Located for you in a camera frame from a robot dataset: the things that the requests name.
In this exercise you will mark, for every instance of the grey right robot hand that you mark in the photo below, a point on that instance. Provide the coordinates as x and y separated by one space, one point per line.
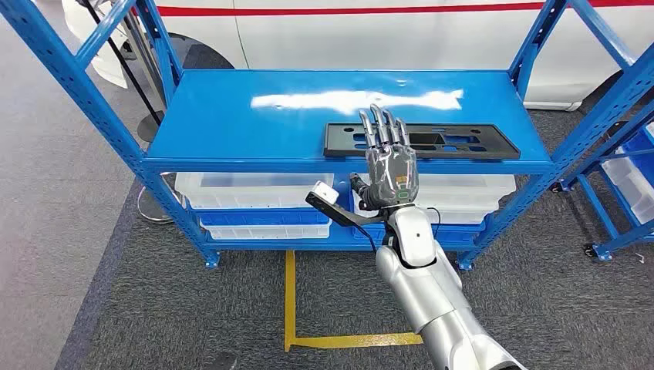
391 176

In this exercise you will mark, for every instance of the black plastic plate part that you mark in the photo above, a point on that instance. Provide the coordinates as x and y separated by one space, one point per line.
490 148

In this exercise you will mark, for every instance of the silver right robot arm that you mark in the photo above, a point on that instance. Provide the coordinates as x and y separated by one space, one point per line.
434 296

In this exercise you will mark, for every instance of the large blue metal shelf rack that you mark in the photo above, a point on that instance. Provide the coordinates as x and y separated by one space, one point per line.
230 127

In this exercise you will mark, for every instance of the black robot body part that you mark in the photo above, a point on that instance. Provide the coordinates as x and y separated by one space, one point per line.
226 361

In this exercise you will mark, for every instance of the clear plastic bin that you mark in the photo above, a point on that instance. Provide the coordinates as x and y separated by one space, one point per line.
265 232
245 191
460 196
631 189

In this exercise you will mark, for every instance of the white car with red stripe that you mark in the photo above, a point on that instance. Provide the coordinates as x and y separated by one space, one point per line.
357 41

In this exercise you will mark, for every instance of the blue metal side rack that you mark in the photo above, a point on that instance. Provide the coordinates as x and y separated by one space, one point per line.
621 239

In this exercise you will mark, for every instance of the chrome stanchion pole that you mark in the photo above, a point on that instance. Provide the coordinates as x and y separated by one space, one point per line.
153 209

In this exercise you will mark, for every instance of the black stanchion pole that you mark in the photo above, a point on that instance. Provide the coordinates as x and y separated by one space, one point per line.
151 127

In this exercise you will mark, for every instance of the blue plastic bin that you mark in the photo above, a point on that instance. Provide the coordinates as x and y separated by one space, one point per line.
645 161

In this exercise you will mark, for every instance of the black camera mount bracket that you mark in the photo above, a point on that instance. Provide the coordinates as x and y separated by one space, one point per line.
342 217

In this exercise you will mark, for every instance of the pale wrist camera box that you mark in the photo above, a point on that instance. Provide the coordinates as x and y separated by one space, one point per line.
325 193

